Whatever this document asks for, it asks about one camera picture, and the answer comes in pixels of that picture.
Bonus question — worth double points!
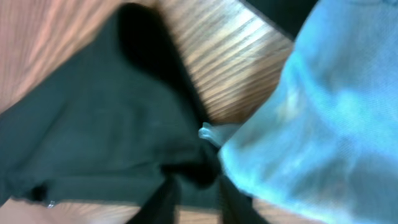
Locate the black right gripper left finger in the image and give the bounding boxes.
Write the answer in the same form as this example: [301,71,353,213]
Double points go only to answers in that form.
[126,177,180,224]

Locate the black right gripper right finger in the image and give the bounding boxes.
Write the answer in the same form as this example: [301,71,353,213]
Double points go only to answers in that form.
[218,175,270,224]

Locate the black t-shirt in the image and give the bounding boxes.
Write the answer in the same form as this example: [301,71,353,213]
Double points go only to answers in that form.
[1,3,220,208]

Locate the light blue garment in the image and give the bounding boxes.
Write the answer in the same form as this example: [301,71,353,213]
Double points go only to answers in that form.
[199,0,397,223]

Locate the black garment under pile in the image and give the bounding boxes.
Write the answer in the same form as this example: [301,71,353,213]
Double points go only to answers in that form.
[241,0,318,40]

